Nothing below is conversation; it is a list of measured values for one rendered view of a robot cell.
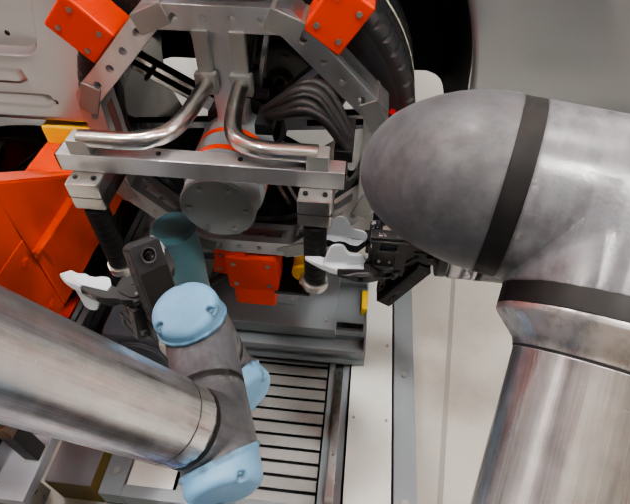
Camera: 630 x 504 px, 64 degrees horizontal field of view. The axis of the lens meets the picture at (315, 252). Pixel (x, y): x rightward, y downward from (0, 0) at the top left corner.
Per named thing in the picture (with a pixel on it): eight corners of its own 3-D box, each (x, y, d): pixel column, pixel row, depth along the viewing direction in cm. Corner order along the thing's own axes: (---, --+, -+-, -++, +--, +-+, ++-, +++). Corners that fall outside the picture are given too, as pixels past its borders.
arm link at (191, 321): (230, 350, 48) (256, 397, 57) (212, 265, 56) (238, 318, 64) (151, 377, 48) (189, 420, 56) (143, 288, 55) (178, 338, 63)
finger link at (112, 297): (77, 300, 71) (136, 310, 71) (74, 292, 70) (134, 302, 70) (93, 279, 75) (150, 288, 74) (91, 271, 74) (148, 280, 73)
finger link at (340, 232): (312, 205, 79) (370, 216, 77) (313, 231, 83) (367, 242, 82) (307, 218, 77) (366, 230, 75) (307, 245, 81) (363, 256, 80)
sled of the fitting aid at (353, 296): (368, 275, 173) (370, 256, 166) (363, 368, 149) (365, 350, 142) (225, 263, 177) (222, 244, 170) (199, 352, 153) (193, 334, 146)
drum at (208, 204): (280, 166, 102) (276, 105, 92) (262, 242, 88) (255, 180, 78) (213, 162, 103) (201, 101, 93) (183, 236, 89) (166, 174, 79)
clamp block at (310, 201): (336, 188, 79) (337, 161, 75) (331, 229, 73) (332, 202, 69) (304, 186, 80) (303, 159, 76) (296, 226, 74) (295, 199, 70)
